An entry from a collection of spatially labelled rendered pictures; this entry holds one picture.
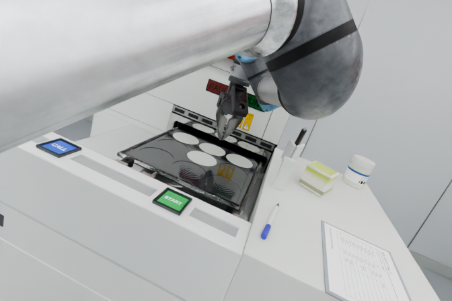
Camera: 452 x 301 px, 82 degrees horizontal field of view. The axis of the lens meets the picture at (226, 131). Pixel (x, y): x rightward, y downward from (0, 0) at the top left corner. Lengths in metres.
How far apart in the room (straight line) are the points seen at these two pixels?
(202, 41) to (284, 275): 0.37
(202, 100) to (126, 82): 0.87
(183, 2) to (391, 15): 2.44
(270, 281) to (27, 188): 0.48
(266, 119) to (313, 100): 0.66
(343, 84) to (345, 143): 2.25
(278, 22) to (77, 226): 0.50
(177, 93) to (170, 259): 0.72
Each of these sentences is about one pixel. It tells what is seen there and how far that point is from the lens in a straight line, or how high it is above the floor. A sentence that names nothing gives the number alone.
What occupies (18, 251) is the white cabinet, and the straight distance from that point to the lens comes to 0.75.
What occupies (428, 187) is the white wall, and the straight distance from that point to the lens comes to 2.88.
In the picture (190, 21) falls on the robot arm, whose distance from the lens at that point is 0.20.
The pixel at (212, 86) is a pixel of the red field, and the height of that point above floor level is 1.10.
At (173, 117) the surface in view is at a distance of 1.09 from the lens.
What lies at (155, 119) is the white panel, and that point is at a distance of 1.15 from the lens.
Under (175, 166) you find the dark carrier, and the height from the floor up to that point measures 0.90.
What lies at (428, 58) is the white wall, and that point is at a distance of 2.66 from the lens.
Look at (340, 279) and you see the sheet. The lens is 0.52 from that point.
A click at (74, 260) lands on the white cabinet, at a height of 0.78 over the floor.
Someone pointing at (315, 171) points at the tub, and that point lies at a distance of 0.75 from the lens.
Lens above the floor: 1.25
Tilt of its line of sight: 17 degrees down
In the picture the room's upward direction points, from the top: 19 degrees clockwise
